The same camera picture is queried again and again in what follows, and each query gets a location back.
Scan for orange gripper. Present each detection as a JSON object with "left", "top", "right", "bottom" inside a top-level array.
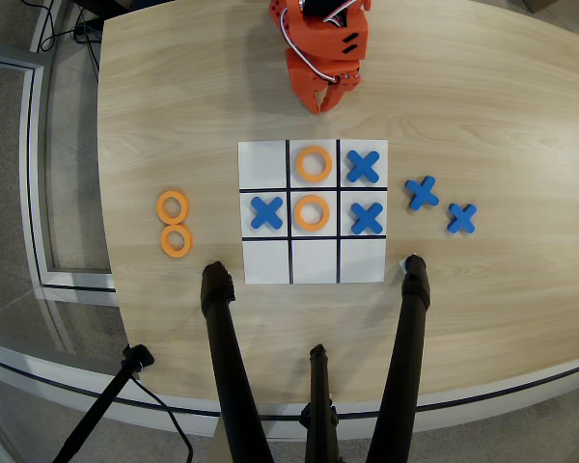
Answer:
[{"left": 285, "top": 46, "right": 364, "bottom": 116}]

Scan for orange foam ring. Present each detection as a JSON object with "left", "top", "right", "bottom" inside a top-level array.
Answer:
[
  {"left": 294, "top": 145, "right": 334, "bottom": 183},
  {"left": 159, "top": 223, "right": 194, "bottom": 258},
  {"left": 155, "top": 190, "right": 191, "bottom": 227},
  {"left": 293, "top": 194, "right": 331, "bottom": 231}
]

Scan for white tic-tac-toe board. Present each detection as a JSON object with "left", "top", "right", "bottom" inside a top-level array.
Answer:
[{"left": 237, "top": 139, "right": 390, "bottom": 286}]

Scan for small blue foam cross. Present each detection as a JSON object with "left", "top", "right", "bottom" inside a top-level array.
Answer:
[{"left": 446, "top": 203, "right": 479, "bottom": 235}]

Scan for short black tripod leg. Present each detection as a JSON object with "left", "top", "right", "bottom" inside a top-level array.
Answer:
[{"left": 298, "top": 343, "right": 342, "bottom": 463}]

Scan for grey framed glass panel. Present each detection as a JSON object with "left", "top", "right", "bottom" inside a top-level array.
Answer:
[{"left": 0, "top": 41, "right": 118, "bottom": 293}]

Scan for thin black stand pole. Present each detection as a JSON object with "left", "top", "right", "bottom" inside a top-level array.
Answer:
[{"left": 51, "top": 344, "right": 155, "bottom": 463}]

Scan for white red arm cable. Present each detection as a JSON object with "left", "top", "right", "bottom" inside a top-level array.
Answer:
[{"left": 278, "top": 0, "right": 356, "bottom": 86}]

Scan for black floor cables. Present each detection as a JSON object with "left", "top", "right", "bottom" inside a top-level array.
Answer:
[{"left": 37, "top": 0, "right": 102, "bottom": 73}]

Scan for black stand cable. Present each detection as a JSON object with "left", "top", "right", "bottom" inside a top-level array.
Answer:
[{"left": 129, "top": 373, "right": 195, "bottom": 463}]

